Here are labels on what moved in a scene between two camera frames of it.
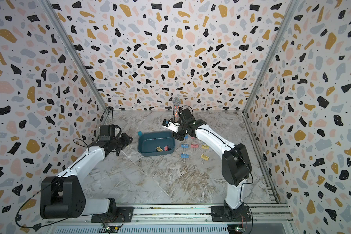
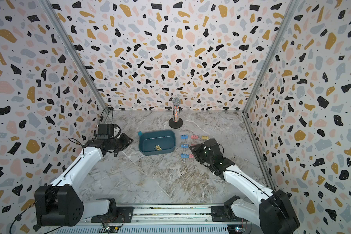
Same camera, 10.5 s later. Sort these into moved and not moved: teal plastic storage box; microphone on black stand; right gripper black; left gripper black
Moved: right gripper black
Not moved: left gripper black; teal plastic storage box; microphone on black stand
